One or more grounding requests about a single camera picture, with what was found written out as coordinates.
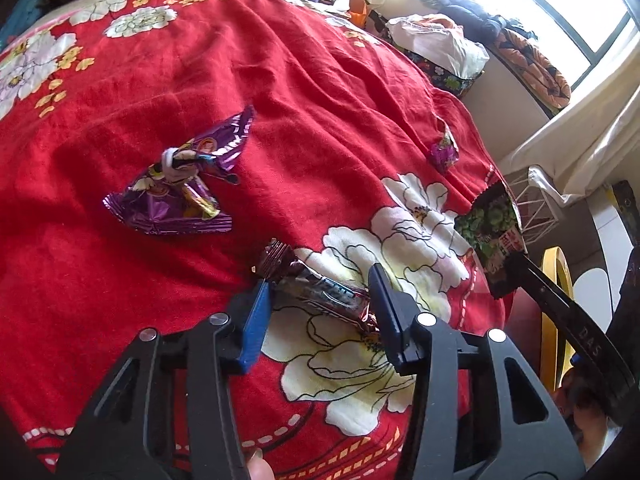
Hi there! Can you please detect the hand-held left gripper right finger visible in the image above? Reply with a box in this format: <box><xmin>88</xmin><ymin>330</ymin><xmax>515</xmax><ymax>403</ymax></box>
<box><xmin>367</xmin><ymin>262</ymin><xmax>586</xmax><ymax>480</ymax></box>

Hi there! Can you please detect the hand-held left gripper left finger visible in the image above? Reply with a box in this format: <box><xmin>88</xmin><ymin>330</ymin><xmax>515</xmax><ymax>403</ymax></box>
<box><xmin>55</xmin><ymin>280</ymin><xmax>273</xmax><ymax>480</ymax></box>

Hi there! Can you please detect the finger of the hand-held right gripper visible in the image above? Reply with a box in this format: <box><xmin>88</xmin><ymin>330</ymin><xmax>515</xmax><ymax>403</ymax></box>
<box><xmin>520</xmin><ymin>252</ymin><xmax>581</xmax><ymax>331</ymax></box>

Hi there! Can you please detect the yellow trash bin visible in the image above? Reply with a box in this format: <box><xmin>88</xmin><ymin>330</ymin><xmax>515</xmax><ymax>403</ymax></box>
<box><xmin>539</xmin><ymin>246</ymin><xmax>577</xmax><ymax>402</ymax></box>

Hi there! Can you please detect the brown candy bar wrapper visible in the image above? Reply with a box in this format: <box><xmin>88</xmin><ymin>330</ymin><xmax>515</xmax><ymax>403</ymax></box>
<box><xmin>252</xmin><ymin>239</ymin><xmax>396</xmax><ymax>347</ymax></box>

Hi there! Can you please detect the green snack packet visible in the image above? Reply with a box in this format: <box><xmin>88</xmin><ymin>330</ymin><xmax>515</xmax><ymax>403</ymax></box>
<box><xmin>455</xmin><ymin>180</ymin><xmax>529</xmax><ymax>299</ymax></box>

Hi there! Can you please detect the person's right hand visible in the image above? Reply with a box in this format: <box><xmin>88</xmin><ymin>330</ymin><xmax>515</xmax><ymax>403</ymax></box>
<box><xmin>555</xmin><ymin>365</ymin><xmax>622</xmax><ymax>467</ymax></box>

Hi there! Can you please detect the person's left hand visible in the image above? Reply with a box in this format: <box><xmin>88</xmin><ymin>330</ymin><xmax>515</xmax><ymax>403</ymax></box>
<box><xmin>247</xmin><ymin>452</ymin><xmax>274</xmax><ymax>480</ymax></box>

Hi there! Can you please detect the large purple snack wrapper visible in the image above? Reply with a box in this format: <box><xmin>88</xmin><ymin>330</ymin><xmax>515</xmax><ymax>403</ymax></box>
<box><xmin>102</xmin><ymin>105</ymin><xmax>256</xmax><ymax>238</ymax></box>

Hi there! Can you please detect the small purple candy wrapper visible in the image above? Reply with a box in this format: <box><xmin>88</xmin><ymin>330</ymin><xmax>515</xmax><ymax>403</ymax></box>
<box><xmin>429</xmin><ymin>117</ymin><xmax>460</xmax><ymax>176</ymax></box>

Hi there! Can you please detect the orange patterned quilt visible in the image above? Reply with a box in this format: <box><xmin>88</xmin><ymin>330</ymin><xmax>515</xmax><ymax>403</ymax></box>
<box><xmin>492</xmin><ymin>27</ymin><xmax>572</xmax><ymax>114</ymax></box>

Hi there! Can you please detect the red floral blanket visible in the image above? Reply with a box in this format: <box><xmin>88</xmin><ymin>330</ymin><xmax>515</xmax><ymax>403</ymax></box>
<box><xmin>0</xmin><ymin>0</ymin><xmax>526</xmax><ymax>480</ymax></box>

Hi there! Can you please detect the dinosaur print laundry basket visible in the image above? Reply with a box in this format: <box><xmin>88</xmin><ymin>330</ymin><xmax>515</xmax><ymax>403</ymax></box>
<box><xmin>380</xmin><ymin>25</ymin><xmax>484</xmax><ymax>99</ymax></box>

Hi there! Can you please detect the white cloth in basket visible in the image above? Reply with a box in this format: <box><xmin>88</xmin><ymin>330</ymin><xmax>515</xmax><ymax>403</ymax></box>
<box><xmin>387</xmin><ymin>14</ymin><xmax>491</xmax><ymax>79</ymax></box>

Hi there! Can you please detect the window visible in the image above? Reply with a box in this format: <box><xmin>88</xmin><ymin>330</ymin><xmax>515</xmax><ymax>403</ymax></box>
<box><xmin>520</xmin><ymin>0</ymin><xmax>634</xmax><ymax>92</ymax></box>

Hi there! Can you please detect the dark puffer jacket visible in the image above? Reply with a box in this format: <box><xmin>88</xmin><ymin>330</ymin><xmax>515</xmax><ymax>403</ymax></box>
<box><xmin>430</xmin><ymin>0</ymin><xmax>538</xmax><ymax>42</ymax></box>

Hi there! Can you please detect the orange plastic bag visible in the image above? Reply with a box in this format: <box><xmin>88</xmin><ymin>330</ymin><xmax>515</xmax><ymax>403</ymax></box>
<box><xmin>347</xmin><ymin>0</ymin><xmax>374</xmax><ymax>27</ymax></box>

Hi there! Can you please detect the teal floral cloth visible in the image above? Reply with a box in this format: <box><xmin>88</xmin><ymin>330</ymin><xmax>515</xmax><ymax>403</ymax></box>
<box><xmin>0</xmin><ymin>0</ymin><xmax>47</xmax><ymax>47</ymax></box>

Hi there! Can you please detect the white wire basket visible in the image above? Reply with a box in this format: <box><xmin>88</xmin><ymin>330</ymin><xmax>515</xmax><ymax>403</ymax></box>
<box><xmin>502</xmin><ymin>164</ymin><xmax>592</xmax><ymax>241</ymax></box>

